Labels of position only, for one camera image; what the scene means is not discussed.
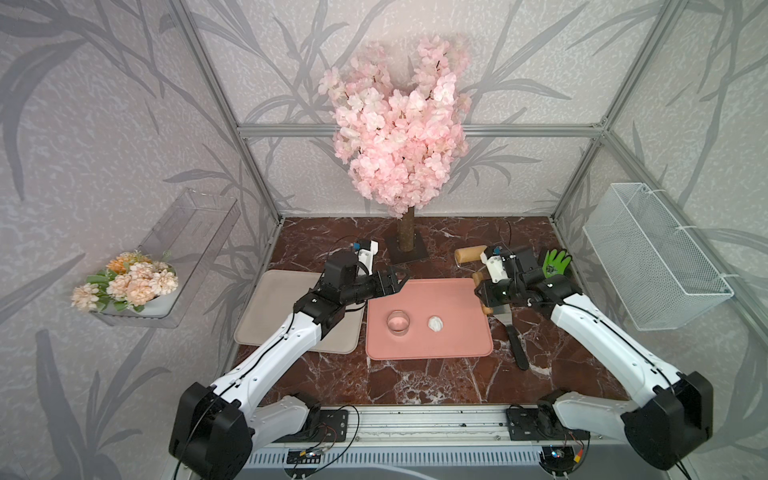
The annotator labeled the wooden rolling pin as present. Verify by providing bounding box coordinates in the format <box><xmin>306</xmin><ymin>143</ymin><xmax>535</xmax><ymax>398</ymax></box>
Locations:
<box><xmin>454</xmin><ymin>245</ymin><xmax>486</xmax><ymax>286</ymax></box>

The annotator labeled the pink silicone mat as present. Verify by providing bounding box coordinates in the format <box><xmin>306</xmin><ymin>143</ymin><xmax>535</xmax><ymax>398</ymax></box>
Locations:
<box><xmin>366</xmin><ymin>278</ymin><xmax>493</xmax><ymax>361</ymax></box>

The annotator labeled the white dough ball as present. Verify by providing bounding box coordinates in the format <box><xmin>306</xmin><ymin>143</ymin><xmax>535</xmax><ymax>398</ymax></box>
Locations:
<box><xmin>427</xmin><ymin>316</ymin><xmax>444</xmax><ymax>332</ymax></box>

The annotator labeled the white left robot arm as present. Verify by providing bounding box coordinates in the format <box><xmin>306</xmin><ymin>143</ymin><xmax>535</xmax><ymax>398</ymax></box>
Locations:
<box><xmin>169</xmin><ymin>248</ymin><xmax>410</xmax><ymax>479</ymax></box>

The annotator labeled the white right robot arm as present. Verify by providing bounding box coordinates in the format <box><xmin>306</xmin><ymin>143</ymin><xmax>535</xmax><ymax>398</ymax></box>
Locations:
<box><xmin>455</xmin><ymin>246</ymin><xmax>714</xmax><ymax>471</ymax></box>

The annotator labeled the black metal tree base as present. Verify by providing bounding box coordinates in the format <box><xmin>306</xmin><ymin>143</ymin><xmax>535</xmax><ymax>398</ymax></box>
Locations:
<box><xmin>385</xmin><ymin>232</ymin><xmax>430</xmax><ymax>266</ymax></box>

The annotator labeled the green work glove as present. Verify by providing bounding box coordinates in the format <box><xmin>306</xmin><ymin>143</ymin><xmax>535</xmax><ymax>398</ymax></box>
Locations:
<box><xmin>542</xmin><ymin>249</ymin><xmax>572</xmax><ymax>278</ymax></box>

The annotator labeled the beige silicone mat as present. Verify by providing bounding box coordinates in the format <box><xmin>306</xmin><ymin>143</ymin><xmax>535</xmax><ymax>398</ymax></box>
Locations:
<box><xmin>234</xmin><ymin>270</ymin><xmax>363</xmax><ymax>354</ymax></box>

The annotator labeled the artificial cherry blossom tree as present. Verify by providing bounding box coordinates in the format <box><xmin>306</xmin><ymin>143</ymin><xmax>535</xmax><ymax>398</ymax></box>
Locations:
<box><xmin>318</xmin><ymin>36</ymin><xmax>471</xmax><ymax>253</ymax></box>

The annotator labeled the peach artificial flower bouquet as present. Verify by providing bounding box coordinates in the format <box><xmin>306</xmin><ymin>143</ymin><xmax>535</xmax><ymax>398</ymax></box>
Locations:
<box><xmin>70</xmin><ymin>250</ymin><xmax>180</xmax><ymax>314</ymax></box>

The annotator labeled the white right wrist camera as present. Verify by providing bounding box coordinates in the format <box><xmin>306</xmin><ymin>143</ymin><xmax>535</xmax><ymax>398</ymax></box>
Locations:
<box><xmin>480</xmin><ymin>246</ymin><xmax>508</xmax><ymax>283</ymax></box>

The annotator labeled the metal spatula black handle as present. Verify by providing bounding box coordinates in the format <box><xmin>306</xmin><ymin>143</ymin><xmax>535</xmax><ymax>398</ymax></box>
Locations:
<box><xmin>492</xmin><ymin>305</ymin><xmax>530</xmax><ymax>371</ymax></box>

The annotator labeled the white wire mesh basket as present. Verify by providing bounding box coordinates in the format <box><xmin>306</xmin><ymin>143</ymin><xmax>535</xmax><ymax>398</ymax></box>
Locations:
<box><xmin>583</xmin><ymin>183</ymin><xmax>734</xmax><ymax>331</ymax></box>

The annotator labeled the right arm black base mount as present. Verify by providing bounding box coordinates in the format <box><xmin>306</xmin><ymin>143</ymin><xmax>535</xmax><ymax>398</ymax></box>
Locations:
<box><xmin>505</xmin><ymin>390</ymin><xmax>591</xmax><ymax>443</ymax></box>

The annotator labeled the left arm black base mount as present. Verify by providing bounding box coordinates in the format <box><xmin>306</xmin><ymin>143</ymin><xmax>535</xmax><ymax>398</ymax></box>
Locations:
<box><xmin>276</xmin><ymin>393</ymin><xmax>349</xmax><ymax>444</ymax></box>

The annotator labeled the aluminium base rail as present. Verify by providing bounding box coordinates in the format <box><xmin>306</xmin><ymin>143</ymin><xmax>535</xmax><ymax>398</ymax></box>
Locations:
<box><xmin>161</xmin><ymin>404</ymin><xmax>697</xmax><ymax>480</ymax></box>

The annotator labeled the clear plastic wall shelf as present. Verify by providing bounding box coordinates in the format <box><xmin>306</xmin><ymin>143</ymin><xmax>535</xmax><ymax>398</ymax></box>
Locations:
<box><xmin>94</xmin><ymin>188</ymin><xmax>241</xmax><ymax>329</ymax></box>

